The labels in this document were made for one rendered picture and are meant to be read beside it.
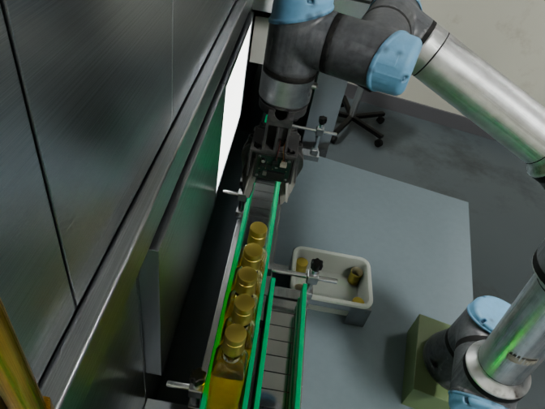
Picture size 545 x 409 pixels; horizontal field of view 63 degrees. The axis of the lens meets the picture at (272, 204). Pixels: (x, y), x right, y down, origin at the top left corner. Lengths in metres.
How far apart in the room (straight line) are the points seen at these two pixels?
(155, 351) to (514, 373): 0.61
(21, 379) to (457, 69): 0.62
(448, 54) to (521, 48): 3.12
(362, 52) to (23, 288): 0.43
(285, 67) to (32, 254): 0.39
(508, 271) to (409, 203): 1.29
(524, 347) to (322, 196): 0.95
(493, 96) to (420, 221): 1.00
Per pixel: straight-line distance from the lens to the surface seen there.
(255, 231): 0.85
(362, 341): 1.26
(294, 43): 0.59
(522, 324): 0.82
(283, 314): 1.09
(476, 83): 0.71
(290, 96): 0.62
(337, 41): 0.58
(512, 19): 3.73
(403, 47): 0.57
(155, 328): 0.75
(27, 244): 0.34
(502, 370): 0.90
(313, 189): 1.63
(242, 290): 0.79
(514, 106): 0.73
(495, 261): 2.91
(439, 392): 1.18
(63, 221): 0.38
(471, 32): 3.73
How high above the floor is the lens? 1.77
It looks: 42 degrees down
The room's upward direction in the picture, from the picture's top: 12 degrees clockwise
